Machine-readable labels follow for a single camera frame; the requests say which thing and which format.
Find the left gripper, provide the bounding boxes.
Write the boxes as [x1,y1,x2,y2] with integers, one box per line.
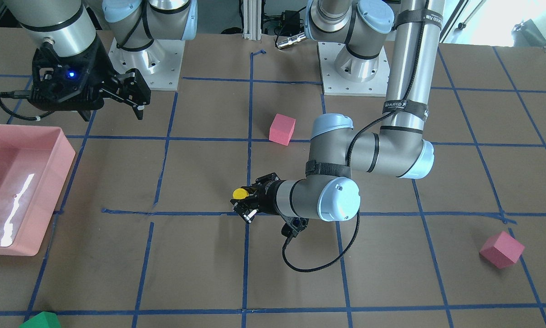
[233,172,282,224]

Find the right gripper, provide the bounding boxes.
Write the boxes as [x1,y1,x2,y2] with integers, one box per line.
[29,36,151,122]

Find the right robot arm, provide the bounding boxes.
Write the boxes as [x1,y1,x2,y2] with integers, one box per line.
[0,0,198,121]

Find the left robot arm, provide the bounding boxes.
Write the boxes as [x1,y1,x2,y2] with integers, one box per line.
[231,0,445,223]

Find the pink cube near base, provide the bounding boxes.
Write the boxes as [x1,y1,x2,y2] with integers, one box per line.
[268,113,296,146]

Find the pink plastic bin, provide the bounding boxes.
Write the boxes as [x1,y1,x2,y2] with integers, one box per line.
[0,124,76,256]

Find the silver cylinder connector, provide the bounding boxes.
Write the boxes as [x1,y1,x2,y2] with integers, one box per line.
[275,32,307,50]

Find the green cube far corner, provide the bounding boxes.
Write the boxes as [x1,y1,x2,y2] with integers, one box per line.
[19,312,62,328]

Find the pink cube near edge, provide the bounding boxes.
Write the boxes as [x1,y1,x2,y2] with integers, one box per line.
[479,231,525,269]

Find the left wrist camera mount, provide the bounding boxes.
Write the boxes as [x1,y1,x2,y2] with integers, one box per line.
[281,215,309,239]

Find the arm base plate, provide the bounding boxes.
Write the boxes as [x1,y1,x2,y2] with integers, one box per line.
[318,42,390,97]
[108,39,186,91]

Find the aluminium frame post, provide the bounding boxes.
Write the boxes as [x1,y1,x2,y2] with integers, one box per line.
[241,0,263,41]

